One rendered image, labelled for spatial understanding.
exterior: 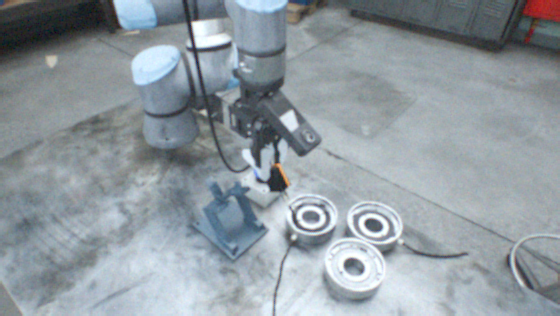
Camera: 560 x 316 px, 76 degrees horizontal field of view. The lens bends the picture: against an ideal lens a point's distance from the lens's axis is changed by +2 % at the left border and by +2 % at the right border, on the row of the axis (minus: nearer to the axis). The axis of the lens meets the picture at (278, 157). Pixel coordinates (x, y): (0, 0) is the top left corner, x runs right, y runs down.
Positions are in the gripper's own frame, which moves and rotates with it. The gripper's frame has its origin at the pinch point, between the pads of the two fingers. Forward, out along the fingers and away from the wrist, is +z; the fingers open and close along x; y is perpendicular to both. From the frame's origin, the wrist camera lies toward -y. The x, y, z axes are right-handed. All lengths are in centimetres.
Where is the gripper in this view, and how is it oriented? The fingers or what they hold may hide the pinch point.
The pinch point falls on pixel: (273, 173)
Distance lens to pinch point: 67.4
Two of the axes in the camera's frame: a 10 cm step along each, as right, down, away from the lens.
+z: 0.0, 7.6, 6.5
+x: -6.7, 4.8, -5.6
